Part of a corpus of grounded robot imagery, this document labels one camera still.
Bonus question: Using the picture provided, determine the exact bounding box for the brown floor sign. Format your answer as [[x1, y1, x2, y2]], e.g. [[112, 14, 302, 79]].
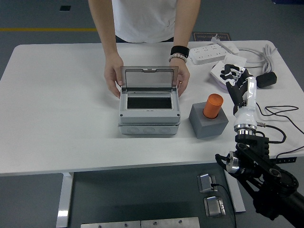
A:
[[192, 32, 231, 42]]

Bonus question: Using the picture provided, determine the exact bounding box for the white power strip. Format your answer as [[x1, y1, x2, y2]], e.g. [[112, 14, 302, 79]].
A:
[[189, 44, 226, 65]]

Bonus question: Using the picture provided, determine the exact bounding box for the black power adapter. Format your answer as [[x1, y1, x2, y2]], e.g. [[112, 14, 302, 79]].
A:
[[256, 71, 278, 89]]

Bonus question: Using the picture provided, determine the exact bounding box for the grey foam block holder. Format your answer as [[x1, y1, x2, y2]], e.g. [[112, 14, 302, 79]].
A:
[[189, 102, 229, 140]]

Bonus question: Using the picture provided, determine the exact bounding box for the person's right hand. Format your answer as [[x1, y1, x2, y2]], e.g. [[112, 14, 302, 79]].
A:
[[104, 53, 124, 99]]

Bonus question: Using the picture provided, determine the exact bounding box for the orange cylindrical battery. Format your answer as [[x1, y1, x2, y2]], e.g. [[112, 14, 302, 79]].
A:
[[202, 93, 225, 119]]

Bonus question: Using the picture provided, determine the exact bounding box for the white square socket box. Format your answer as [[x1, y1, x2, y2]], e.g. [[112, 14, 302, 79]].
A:
[[224, 53, 247, 69]]

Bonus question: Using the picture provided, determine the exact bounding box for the thin black adapter cable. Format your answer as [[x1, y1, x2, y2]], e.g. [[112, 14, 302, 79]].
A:
[[255, 102, 304, 135]]

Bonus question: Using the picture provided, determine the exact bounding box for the white flat socket panel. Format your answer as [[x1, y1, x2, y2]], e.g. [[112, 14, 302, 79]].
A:
[[210, 62, 226, 81]]

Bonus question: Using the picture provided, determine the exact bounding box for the person's left hand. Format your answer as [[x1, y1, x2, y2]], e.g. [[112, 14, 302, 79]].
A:
[[170, 60, 191, 98]]

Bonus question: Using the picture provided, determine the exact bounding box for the person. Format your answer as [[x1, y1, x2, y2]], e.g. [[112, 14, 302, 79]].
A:
[[111, 0, 181, 44]]

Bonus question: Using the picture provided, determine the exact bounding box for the smoky transparent box lid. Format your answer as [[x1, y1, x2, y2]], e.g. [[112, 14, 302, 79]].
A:
[[120, 66, 179, 91]]

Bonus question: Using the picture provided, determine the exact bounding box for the black wrist watch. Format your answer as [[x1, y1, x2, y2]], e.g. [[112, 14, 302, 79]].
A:
[[170, 46, 190, 58]]

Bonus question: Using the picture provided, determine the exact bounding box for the metal plate with screws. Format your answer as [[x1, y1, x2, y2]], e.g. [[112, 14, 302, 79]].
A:
[[141, 217, 200, 228], [80, 220, 141, 228]]

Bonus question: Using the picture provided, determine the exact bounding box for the black table control panel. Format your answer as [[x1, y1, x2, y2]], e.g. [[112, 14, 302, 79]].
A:
[[276, 156, 298, 164]]

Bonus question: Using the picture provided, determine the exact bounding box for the white bundled power cord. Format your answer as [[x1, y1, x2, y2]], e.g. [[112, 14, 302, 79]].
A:
[[237, 44, 278, 75]]

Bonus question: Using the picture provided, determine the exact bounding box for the black cable with plug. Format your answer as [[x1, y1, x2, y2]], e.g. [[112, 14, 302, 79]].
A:
[[210, 182, 237, 228]]

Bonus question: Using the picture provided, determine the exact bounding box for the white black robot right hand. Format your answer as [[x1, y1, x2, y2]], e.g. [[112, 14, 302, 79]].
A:
[[219, 63, 258, 126]]

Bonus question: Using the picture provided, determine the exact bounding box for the purple plastic tray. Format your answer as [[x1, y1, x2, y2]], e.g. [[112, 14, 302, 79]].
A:
[[210, 72, 230, 92]]

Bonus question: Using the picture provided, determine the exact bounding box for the white bead bracelet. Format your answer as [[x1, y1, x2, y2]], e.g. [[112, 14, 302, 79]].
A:
[[168, 53, 189, 63]]

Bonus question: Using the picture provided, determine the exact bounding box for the silver metal floor box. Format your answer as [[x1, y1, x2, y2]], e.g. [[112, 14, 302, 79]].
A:
[[203, 196, 226, 218], [197, 174, 220, 193]]

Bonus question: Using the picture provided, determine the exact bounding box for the grey plastic junction box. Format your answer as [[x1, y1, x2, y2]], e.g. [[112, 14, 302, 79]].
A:
[[118, 85, 181, 136]]

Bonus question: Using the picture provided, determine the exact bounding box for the white table leg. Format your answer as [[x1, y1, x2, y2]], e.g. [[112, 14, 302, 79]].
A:
[[56, 172, 75, 228], [225, 171, 247, 213]]

